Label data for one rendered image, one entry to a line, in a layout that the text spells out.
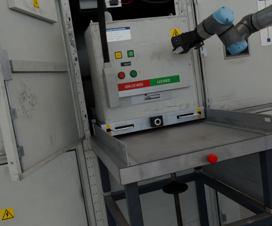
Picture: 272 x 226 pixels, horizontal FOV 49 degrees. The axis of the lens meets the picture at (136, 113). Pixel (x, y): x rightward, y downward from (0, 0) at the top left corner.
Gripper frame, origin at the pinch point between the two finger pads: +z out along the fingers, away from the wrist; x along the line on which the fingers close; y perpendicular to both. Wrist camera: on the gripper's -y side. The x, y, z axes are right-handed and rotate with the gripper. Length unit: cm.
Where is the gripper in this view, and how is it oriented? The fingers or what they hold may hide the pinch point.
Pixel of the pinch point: (173, 50)
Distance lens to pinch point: 149.7
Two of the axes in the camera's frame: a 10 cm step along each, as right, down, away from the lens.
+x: -2.8, -9.5, 1.1
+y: 8.4, -1.9, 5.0
